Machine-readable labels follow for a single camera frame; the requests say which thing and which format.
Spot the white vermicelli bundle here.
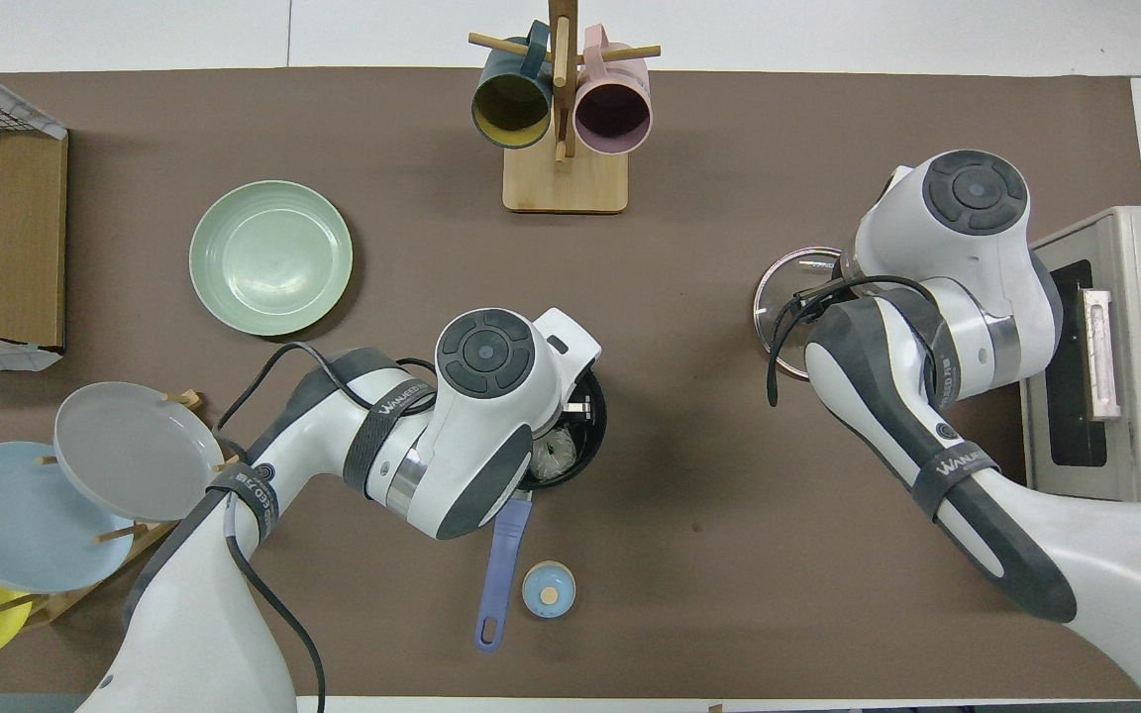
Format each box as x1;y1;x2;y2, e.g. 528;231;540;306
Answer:
530;426;573;482

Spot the glass pot lid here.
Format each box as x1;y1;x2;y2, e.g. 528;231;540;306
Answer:
754;246;861;383

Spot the light green plate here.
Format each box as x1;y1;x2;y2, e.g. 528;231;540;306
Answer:
188;180;355;338

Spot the grey plate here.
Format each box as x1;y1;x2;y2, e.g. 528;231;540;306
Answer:
53;381;228;523

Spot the light blue plate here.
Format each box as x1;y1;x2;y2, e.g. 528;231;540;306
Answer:
0;442;137;595

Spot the wooden mug tree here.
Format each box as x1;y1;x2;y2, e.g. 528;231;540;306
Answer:
468;0;662;215

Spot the small blue lid wooden knob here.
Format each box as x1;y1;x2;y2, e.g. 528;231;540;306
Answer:
521;560;577;621

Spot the pink mug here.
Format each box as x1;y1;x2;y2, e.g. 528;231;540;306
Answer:
572;25;654;155

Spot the dark green mug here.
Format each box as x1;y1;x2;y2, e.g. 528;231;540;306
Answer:
471;21;555;151

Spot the wooden dish rack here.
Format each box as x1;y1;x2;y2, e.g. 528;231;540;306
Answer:
0;388;241;627

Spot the black cable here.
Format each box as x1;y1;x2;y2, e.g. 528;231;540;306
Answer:
212;342;438;713
766;274;940;408

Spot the black pot with blue handle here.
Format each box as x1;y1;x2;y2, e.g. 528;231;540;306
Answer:
474;367;609;654

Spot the wooden box with wire mesh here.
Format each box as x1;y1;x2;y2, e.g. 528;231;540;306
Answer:
0;48;70;373

